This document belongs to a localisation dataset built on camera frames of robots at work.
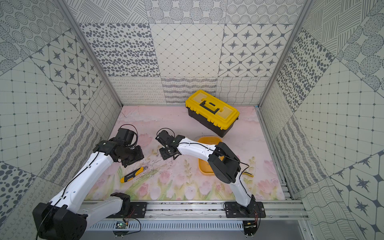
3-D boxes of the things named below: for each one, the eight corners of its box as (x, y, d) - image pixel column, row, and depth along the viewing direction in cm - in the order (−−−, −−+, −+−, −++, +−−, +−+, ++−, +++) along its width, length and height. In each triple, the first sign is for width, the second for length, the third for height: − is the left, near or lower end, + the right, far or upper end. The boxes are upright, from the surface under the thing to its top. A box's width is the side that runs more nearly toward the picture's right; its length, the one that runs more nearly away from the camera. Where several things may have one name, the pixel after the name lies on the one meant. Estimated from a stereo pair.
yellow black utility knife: (122, 184, 84) (120, 183, 82) (121, 179, 86) (119, 178, 84) (145, 171, 89) (144, 170, 87) (143, 167, 90) (142, 166, 89)
